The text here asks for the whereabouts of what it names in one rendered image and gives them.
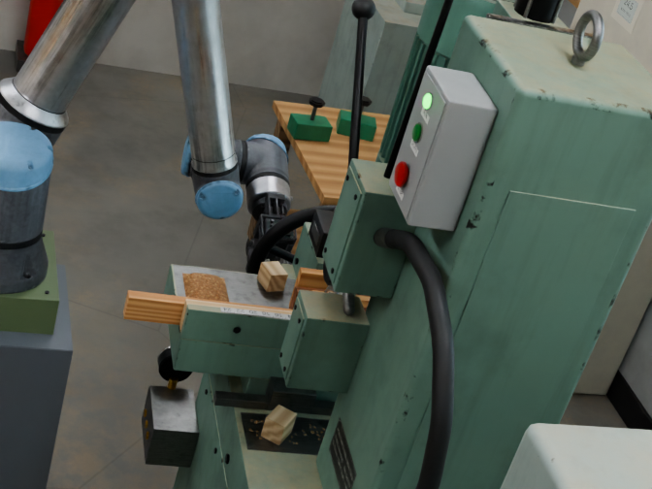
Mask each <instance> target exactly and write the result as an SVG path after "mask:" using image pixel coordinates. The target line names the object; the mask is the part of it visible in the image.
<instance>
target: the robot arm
mask: <svg viewBox="0 0 652 489"><path fill-rule="evenodd" d="M135 1H136V0H63V2H62V4H61V5H60V7H59V8H58V10H57V12H56V13H55V15H54V16H53V18H52V20H51V21H50V23H49V25H48V27H47V28H46V30H45V31H44V33H43V35H42V36H41V38H40V39H39V41H38V43H37V44H36V46H35V47H34V48H33V50H32V51H31V53H30V54H29V56H28V58H27V59H26V61H25V62H24V64H23V66H22V67H21V69H20V70H19V72H18V74H17V75H16V77H13V78H6V79H3V80H1V81H0V294H13V293H19V292H23V291H27V290H30V289H32V288H34V287H36V286H37V285H39V284H40V283H41V282H42V281H43V280H44V279H45V277H46V275H47V271H48V265H49V260H48V256H47V252H46V249H45V245H44V242H43V238H42V233H43V226H44V220H45V213H46V207H47V200H48V194H49V182H50V175H51V170H52V167H53V148H52V147H53V146H54V144H55V143H56V141H57V140H58V138H59V137H60V135H61V134H62V132H63V131H64V129H65V127H66V126H67V124H68V122H69V117H68V115H67V111H66V107H67V106H68V104H69V103H70V101H71V100H72V98H73V97H74V95H75V94H76V92H77V90H78V89H79V87H80V86H81V84H82V82H83V81H84V79H85V78H86V76H87V75H88V73H89V71H90V70H91V68H92V67H93V65H94V64H95V62H96V61H97V59H98V58H99V56H100V55H101V53H102V51H103V50H104V48H105V47H106V45H107V44H108V42H109V41H110V39H111V38H112V36H113V35H114V32H115V31H116V29H117V28H118V26H119V25H120V24H121V23H122V21H123V20H124V18H125V17H126V15H127V14H128V12H129V10H130V9H131V7H132V6H133V4H134V3H135ZM172 7H173V15H174V22H175V29H176V37H177V45H178V53H179V66H180V74H181V82H182V90H183V98H184V105H185V113H186V120H187V128H188V136H187V139H186V142H185V145H184V150H183V155H182V160H181V168H180V170H181V173H182V174H183V175H184V176H187V177H192V181H193V186H194V192H195V203H196V205H197V207H198V209H199V210H200V212H201V213H202V214H203V215H205V216H207V217H209V218H212V219H224V218H227V217H230V216H232V215H233V214H235V213H236V212H237V211H238V210H239V209H240V208H241V206H242V203H243V197H244V193H243V190H242V189H241V184H245V191H246V207H247V210H248V212H249V213H250V214H251V215H252V216H253V218H254V219H255V220H257V224H256V226H255V228H254V231H253V238H252V239H251V240H250V242H249V243H250V244H251V245H252V246H249V247H248V248H247V264H248V260H249V257H250V255H251V253H252V251H253V249H254V248H255V246H256V244H257V243H258V241H259V240H260V239H261V237H262V236H263V235H264V234H265V233H266V232H267V231H268V230H269V229H270V228H271V227H272V226H273V225H275V224H276V223H277V222H279V221H280V220H282V219H283V218H285V217H287V213H288V212H289V210H290V208H291V201H292V200H293V197H292V196H290V185H289V174H288V156H287V153H286V148H285V145H284V144H283V142H282V141H281V140H280V139H278V138H277V137H275V136H272V135H269V134H259V135H254V136H252V137H250V138H248V139H247V140H246V141H243V140H237V139H234V130H233V121H232V112H231V102H230V93H229V83H228V75H227V65H226V55H225V46H224V37H223V27H222V18H221V9H220V0H172ZM7 249H10V250H7ZM247 264H246V268H247ZM246 268H245V269H246Z"/></svg>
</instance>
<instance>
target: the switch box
mask: <svg viewBox="0 0 652 489"><path fill-rule="evenodd" d="M429 92H431V93H433V105H432V107H431V109H430V110H429V111H427V110H426V109H425V111H426V113H427V114H428V116H429V121H428V124H427V123H426V121H425V120H424V118H423V116H422V114H421V111H422V108H423V98H424V96H425V95H426V94H427V93H429ZM497 113H498V109H497V107H496V106H495V104H494V103H493V101H492V100H491V98H490V97H489V95H488V94H487V92H486V91H485V90H484V88H483V87H482V85H481V84H480V82H479V81H478V79H477V78H476V76H475V75H474V74H473V73H468V72H463V71H457V70H452V69H446V68H442V67H436V66H431V65H429V66H427V68H426V71H425V73H424V76H423V79H422V82H421V84H420V87H419V90H418V93H417V97H416V100H415V103H414V106H413V109H412V112H411V115H410V118H409V121H408V124H407V129H406V132H405V135H404V138H403V141H402V144H401V147H400V150H399V153H398V156H397V159H396V162H395V165H394V168H393V171H392V174H391V177H390V180H389V185H390V187H391V189H392V191H393V194H394V196H395V198H396V200H397V202H398V205H399V207H400V209H401V211H402V213H403V215H404V218H405V220H406V222H407V224H408V225H410V226H417V227H424V228H431V229H438V230H444V231H454V230H455V228H456V226H457V223H458V220H459V217H460V215H461V212H462V209H463V207H464V205H465V202H466V199H467V196H468V194H469V191H470V188H471V185H472V183H473V178H474V175H475V173H476V170H477V167H478V164H479V162H480V159H481V156H482V153H483V151H484V149H485V146H486V143H487V141H488V138H489V135H490V132H491V130H492V127H493V124H494V121H495V119H496V116H497ZM418 122H421V123H422V124H423V135H422V139H421V141H420V143H418V144H415V145H416V147H417V149H418V153H417V156H415V154H414V153H413V151H412V149H411V147H410V143H411V140H412V130H413V127H414V126H415V124H416V123H418ZM401 161H404V162H406V163H407V166H408V178H407V182H406V183H405V184H404V186H403V187H401V189H402V191H403V193H404V197H403V200H401V198H400V196H399V194H398V192H397V190H396V187H397V185H396V183H395V181H394V174H395V169H396V167H397V165H398V164H399V163H400V162H401Z"/></svg>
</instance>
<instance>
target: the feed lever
mask: <svg viewBox="0 0 652 489"><path fill-rule="evenodd" d="M351 11H352V13H353V15H354V16H355V17H356V18H357V19H358V25H357V40H356V53H355V68H354V83H353V97H352V111H351V125H350V140H349V154H348V166H349V164H350V161H351V159H352V158H355V159H358V157H359V143H360V128H361V113H362V99H363V84H364V70H365V55H366V40H367V25H368V19H370V18H371V17H373V15H374V14H375V3H374V1H373V0H354V2H353V3H352V6H351ZM323 277H324V280H325V282H326V283H327V285H331V286H333V285H332V282H331V280H330V277H329V274H328V271H327V268H326V265H325V262H324V263H323ZM342 304H343V312H344V313H345V314H346V315H352V314H353V313H354V312H355V303H354V294H349V293H343V294H342Z"/></svg>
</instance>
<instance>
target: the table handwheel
mask: <svg viewBox="0 0 652 489"><path fill-rule="evenodd" d="M336 207H337V206H336V205H326V206H316V207H311V208H307V209H303V210H300V211H298V212H294V213H292V214H289V215H288V216H287V217H285V218H283V219H282V220H280V221H279V222H277V223H276V224H275V225H273V226H272V227H271V228H270V229H269V230H268V231H267V232H266V233H265V234H264V235H263V236H262V237H261V239H260V240H259V241H258V243H257V244H256V246H255V248H254V249H253V251H252V253H251V255H250V257H249V260H248V264H247V268H246V272H247V273H248V274H256V275H258V272H259V269H260V265H261V262H265V260H266V258H267V256H268V254H269V253H271V254H273V255H275V256H277V257H279V258H282V259H284V260H286V261H288V262H290V263H293V259H294V256H295V255H294V254H292V253H290V252H288V251H286V250H284V249H282V248H279V247H277V246H275V244H276V243H277V242H278V241H279V240H281V239H282V238H283V237H284V236H286V235H287V234H288V233H290V232H292V231H293V230H295V229H297V228H299V227H301V226H304V223H305V222H312V218H313V215H314V212H315V210H316V209H318V210H324V211H331V212H333V211H334V209H335V208H336Z"/></svg>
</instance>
